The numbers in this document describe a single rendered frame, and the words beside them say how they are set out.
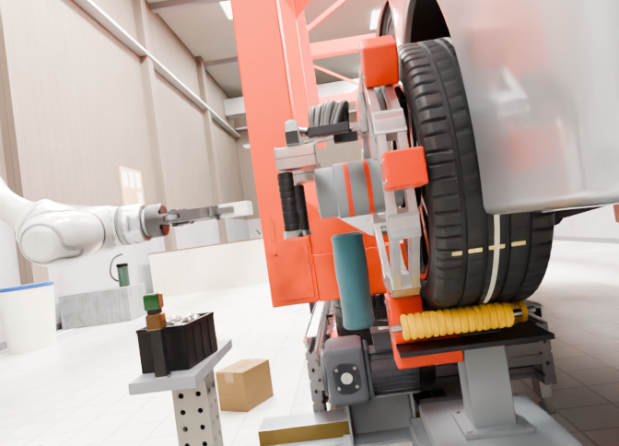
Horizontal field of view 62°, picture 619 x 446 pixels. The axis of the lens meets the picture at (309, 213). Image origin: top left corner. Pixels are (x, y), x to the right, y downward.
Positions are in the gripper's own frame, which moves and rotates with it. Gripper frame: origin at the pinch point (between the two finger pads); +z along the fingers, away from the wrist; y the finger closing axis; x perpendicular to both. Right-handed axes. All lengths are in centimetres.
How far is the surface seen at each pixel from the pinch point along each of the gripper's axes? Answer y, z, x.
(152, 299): -10.2, -25.6, -18.4
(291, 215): 1.7, 12.3, -3.1
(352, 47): -609, 75, 242
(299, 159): 2.4, 15.9, 8.6
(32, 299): -372, -283, -33
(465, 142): 16, 48, 5
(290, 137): 4.2, 14.7, 13.4
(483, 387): -12, 51, -50
